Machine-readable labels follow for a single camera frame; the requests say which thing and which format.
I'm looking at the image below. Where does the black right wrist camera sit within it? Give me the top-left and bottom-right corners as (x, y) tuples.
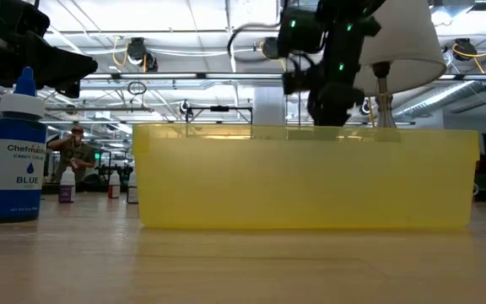
(282, 69), (311, 96)

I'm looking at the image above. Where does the small purple food coloring bottle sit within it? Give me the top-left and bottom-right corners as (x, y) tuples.
(58, 166), (77, 204)

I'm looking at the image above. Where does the person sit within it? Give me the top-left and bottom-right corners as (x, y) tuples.
(47, 125), (97, 185)

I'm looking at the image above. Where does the yellow translucent plastic bin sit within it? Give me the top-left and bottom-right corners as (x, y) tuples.
(132, 122), (480, 231)

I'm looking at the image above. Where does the black background station frame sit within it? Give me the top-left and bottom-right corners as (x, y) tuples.
(186, 105), (255, 126)

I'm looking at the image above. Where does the large blue food coloring bottle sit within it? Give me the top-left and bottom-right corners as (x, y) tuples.
(0, 66), (48, 224)

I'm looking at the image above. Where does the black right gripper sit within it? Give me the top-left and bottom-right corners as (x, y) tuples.
(308, 83), (366, 127)

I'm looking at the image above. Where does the black ceiling cable reel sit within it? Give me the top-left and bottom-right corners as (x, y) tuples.
(451, 37), (480, 62)
(125, 36), (159, 73)
(259, 36), (280, 60)

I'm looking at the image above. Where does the white lamp with shade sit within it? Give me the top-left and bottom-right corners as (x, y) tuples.
(354, 0), (448, 129)

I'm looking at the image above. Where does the small red food coloring bottle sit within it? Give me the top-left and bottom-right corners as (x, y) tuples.
(107, 171), (122, 199)

